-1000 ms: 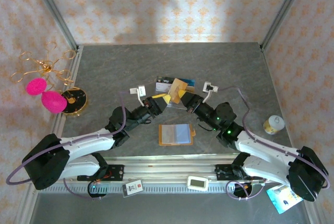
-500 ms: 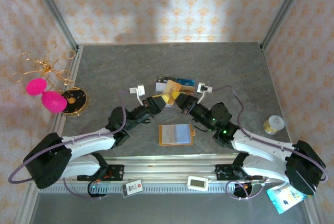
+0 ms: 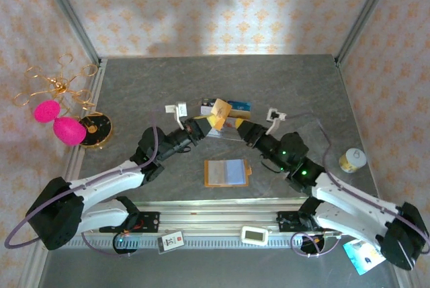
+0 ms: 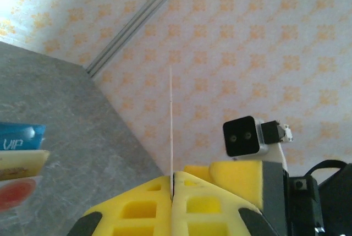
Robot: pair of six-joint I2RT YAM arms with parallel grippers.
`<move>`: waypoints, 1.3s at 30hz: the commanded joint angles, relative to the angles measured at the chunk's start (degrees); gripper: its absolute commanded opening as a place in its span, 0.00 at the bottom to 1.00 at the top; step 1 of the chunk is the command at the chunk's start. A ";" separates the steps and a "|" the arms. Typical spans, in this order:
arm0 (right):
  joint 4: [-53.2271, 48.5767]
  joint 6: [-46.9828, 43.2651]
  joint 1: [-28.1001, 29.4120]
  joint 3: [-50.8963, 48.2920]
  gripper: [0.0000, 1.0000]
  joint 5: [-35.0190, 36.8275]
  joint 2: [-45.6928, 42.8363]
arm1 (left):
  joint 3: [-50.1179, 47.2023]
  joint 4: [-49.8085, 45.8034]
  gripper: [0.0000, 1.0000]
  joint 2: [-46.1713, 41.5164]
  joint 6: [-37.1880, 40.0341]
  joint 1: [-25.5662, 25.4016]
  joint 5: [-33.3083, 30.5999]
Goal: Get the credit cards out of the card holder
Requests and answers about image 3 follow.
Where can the clear acrylic card stand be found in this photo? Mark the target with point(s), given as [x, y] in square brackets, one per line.
[228, 137]

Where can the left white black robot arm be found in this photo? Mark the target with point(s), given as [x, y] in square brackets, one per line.
[107, 180]

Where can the aluminium frame post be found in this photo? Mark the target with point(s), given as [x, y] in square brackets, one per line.
[67, 12]
[366, 12]

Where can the black VIP card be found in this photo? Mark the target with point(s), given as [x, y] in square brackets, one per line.
[206, 102]

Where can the orange leather card holder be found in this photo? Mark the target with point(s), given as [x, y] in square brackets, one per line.
[225, 174]

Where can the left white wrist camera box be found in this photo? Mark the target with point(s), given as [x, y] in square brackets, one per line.
[181, 110]

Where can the white digital timer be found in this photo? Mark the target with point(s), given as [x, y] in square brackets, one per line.
[254, 234]

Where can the tan gold card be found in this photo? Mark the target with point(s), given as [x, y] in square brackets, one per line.
[221, 110]

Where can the patterned backdrop cloth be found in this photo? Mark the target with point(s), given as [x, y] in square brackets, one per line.
[215, 6]

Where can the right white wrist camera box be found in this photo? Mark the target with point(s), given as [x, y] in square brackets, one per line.
[273, 115]

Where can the blue toothbrush package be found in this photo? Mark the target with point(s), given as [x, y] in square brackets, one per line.
[363, 257]

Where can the white number label card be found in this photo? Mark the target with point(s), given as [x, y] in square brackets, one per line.
[170, 242]

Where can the aluminium table side rail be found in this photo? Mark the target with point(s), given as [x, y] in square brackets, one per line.
[342, 76]
[97, 80]

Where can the white pink card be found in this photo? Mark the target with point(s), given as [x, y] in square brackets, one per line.
[205, 111]

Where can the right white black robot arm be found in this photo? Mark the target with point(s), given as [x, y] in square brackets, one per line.
[352, 204]

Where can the pink oval sponge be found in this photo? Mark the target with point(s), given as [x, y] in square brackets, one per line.
[69, 132]

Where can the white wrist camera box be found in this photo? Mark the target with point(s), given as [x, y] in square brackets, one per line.
[181, 110]
[273, 115]

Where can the black gold round plate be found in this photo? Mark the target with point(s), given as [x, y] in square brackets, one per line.
[99, 130]

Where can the blue VIP card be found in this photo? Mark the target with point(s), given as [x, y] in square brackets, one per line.
[242, 105]

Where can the pink round sponge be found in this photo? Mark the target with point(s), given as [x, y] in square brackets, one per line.
[47, 111]

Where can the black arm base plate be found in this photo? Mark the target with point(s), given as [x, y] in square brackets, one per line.
[151, 221]
[285, 221]

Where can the red flower card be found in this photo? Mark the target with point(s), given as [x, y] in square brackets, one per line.
[231, 125]

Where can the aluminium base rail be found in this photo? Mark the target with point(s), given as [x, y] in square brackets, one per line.
[215, 215]

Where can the grey metal shelf panel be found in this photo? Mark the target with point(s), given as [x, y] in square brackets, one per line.
[201, 268]

